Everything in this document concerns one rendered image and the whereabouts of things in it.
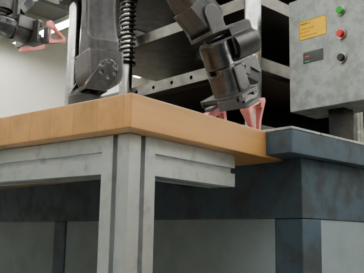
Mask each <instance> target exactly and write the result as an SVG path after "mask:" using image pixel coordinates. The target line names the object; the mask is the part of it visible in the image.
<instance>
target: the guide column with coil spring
mask: <svg viewBox="0 0 364 273"><path fill-rule="evenodd" d="M123 5H134V3H132V2H127V3H123V4H122V6H123ZM126 9H132V10H134V7H125V8H122V11H123V10H126ZM124 14H134V12H132V11H126V12H123V13H122V15H124ZM126 18H131V19H134V17H133V16H124V17H122V20H123V19H126ZM124 23H133V24H134V21H123V22H121V24H124ZM121 28H134V26H133V25H124V26H122V27H121ZM127 32H129V33H133V30H123V31H121V33H127ZM123 37H133V35H131V34H125V35H122V36H121V38H123ZM121 42H133V39H124V40H121ZM125 46H131V47H132V46H133V44H130V43H126V44H122V45H121V47H125ZM120 51H133V49H132V48H123V49H121V50H120ZM125 55H130V56H133V54H132V53H123V56H125ZM123 59H124V60H131V61H132V60H133V58H130V57H125V58H123ZM131 91H132V65H131V64H129V63H124V64H123V78H122V80H121V82H120V83H119V95H121V94H127V93H131Z"/></svg>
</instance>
